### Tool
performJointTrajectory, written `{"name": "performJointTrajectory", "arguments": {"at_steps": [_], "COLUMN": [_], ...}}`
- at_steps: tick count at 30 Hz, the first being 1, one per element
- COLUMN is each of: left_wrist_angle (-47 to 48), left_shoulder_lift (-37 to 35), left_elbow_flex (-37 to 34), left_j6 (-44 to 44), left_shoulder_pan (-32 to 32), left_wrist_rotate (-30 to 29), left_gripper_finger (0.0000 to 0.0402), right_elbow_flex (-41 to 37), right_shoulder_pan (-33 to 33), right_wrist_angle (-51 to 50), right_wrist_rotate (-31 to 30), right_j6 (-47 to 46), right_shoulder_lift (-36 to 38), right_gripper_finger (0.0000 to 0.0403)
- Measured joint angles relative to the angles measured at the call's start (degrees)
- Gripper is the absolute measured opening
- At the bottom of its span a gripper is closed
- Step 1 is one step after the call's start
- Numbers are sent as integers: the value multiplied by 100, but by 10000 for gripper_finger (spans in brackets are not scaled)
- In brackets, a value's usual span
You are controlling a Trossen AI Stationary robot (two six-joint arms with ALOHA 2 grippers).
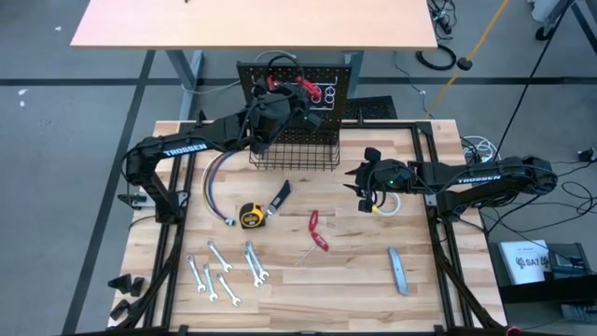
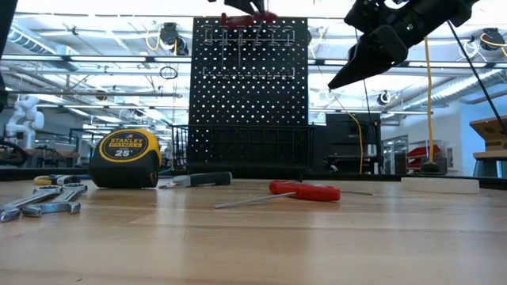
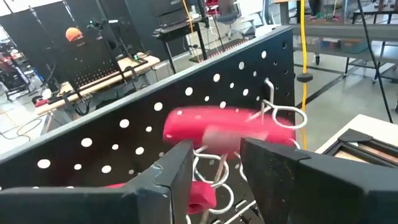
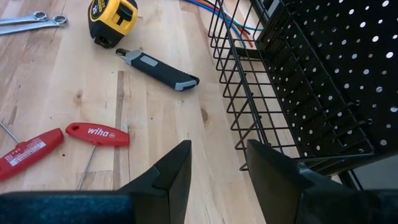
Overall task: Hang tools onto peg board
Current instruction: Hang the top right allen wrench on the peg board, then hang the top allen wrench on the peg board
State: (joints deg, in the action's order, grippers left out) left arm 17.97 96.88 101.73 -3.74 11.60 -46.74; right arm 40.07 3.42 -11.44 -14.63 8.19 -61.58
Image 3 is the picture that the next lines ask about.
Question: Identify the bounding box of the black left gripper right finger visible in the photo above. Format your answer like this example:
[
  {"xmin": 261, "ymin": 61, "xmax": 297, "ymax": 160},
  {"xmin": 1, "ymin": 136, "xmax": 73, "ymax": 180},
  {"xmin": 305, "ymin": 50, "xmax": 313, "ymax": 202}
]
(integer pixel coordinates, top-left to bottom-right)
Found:
[{"xmin": 239, "ymin": 136, "xmax": 398, "ymax": 224}]

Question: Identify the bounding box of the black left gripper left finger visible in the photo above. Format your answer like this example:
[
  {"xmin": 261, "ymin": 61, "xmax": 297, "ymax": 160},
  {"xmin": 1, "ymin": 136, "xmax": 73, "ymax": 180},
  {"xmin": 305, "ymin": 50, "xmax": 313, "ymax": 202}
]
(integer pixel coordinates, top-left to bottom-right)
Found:
[{"xmin": 0, "ymin": 139, "xmax": 194, "ymax": 224}]

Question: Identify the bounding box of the red T-handle hex key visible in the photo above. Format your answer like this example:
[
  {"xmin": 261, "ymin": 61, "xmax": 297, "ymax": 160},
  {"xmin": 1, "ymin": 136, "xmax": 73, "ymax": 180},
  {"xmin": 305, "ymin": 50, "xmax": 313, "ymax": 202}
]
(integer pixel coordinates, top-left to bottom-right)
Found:
[
  {"xmin": 162, "ymin": 105, "xmax": 296, "ymax": 224},
  {"xmin": 105, "ymin": 181, "xmax": 218, "ymax": 216}
]

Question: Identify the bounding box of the black metal peg board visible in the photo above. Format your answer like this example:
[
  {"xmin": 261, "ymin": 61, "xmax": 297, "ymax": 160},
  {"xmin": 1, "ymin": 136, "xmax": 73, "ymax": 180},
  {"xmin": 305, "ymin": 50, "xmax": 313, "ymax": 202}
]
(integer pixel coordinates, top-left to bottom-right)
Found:
[{"xmin": 0, "ymin": 26, "xmax": 296, "ymax": 224}]

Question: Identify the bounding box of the background black peg board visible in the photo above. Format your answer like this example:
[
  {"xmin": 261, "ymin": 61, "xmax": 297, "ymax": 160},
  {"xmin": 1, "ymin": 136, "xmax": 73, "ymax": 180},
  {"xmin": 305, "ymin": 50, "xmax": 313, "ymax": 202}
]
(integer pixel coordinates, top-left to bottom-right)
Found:
[{"xmin": 67, "ymin": 37, "xmax": 123, "ymax": 88}]

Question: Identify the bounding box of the background wooden table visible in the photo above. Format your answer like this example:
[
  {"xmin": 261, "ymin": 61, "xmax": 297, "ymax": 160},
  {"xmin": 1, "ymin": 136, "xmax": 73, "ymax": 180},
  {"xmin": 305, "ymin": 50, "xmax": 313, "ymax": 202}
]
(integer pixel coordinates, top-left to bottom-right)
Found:
[{"xmin": 35, "ymin": 52, "xmax": 162, "ymax": 116}]

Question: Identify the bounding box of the black equipment rack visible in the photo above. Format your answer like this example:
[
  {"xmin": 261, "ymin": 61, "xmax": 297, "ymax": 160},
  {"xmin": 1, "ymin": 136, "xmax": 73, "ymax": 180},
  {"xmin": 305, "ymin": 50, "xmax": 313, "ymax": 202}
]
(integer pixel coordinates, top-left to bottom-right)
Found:
[{"xmin": 0, "ymin": 40, "xmax": 35, "ymax": 101}]

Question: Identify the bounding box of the grey metal cart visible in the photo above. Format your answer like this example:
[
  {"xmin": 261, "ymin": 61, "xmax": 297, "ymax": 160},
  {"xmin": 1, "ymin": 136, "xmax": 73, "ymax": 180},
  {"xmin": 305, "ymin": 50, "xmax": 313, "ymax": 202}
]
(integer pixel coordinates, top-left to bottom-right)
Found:
[{"xmin": 292, "ymin": 23, "xmax": 398, "ymax": 78}]

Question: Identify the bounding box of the orange cap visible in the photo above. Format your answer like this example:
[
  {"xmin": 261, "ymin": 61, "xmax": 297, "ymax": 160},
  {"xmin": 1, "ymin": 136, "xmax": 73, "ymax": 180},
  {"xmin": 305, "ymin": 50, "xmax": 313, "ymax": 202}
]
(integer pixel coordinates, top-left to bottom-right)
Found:
[{"xmin": 65, "ymin": 26, "xmax": 85, "ymax": 43}]

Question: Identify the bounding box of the black desk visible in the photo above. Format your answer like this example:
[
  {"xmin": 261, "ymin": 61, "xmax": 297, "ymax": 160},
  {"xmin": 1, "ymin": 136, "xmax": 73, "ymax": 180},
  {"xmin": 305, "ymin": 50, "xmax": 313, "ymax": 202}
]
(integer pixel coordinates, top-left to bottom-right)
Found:
[{"xmin": 151, "ymin": 15, "xmax": 210, "ymax": 75}]

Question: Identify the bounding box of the grey office chair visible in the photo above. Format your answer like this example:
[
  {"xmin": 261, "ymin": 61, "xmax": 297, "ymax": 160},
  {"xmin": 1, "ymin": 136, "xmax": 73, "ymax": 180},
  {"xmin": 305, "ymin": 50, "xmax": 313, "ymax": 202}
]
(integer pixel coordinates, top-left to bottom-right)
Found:
[{"xmin": 216, "ymin": 0, "xmax": 259, "ymax": 41}]

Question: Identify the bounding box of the black round cord weight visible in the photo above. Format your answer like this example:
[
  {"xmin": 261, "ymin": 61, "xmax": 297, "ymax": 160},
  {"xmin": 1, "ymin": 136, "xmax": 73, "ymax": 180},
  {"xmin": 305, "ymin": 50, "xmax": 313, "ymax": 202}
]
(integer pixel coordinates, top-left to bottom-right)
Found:
[{"xmin": 296, "ymin": 72, "xmax": 314, "ymax": 83}]

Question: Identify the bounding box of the yellow hanging cord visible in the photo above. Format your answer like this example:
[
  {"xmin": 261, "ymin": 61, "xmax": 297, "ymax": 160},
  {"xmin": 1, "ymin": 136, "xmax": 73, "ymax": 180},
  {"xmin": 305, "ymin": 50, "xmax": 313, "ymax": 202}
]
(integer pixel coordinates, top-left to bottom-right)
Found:
[{"xmin": 298, "ymin": 0, "xmax": 309, "ymax": 151}]

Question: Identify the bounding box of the black hanging cable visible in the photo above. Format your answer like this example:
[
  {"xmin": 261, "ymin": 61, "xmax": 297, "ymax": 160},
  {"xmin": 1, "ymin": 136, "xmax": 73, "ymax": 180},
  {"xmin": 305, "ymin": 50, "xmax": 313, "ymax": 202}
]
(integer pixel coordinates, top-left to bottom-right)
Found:
[{"xmin": 356, "ymin": 0, "xmax": 394, "ymax": 124}]

